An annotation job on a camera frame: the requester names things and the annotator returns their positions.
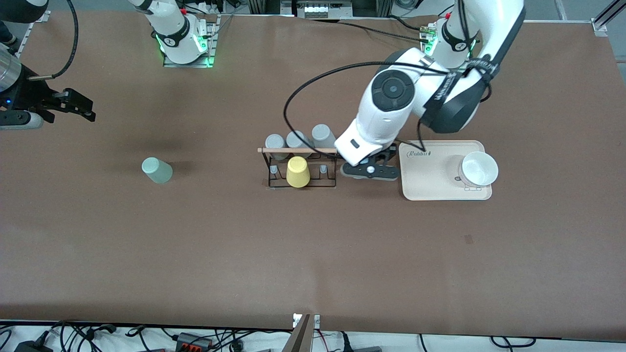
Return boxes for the pale green cup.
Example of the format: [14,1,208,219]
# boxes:
[141,157,174,184]

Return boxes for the grey cup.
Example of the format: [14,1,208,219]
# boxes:
[265,133,289,161]
[312,124,337,150]
[286,130,313,159]

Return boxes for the beige rabbit tray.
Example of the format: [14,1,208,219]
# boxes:
[399,140,492,201]

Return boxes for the yellow cup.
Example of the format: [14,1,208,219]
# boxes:
[286,156,311,188]

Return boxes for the white bowl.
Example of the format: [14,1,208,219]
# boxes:
[458,151,499,188]

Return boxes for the grey device white connectors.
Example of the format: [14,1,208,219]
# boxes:
[292,0,354,19]

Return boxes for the black power adapter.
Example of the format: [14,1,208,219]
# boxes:
[15,340,53,352]

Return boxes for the black terminal block red levers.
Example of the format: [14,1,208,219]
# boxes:
[175,331,214,351]

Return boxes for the black wire cup rack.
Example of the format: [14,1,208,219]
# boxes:
[258,147,340,189]

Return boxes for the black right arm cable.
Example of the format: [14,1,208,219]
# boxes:
[28,0,80,80]

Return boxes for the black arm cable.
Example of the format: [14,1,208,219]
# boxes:
[28,0,80,80]
[284,59,492,157]

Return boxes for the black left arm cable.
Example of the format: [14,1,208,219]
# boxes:
[284,59,492,157]

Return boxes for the aluminium frame profile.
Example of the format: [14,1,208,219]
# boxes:
[591,0,626,37]
[15,10,51,62]

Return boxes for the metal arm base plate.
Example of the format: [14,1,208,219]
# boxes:
[422,22,473,75]
[163,15,219,68]

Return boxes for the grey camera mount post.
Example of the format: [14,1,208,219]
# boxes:
[282,313,321,352]

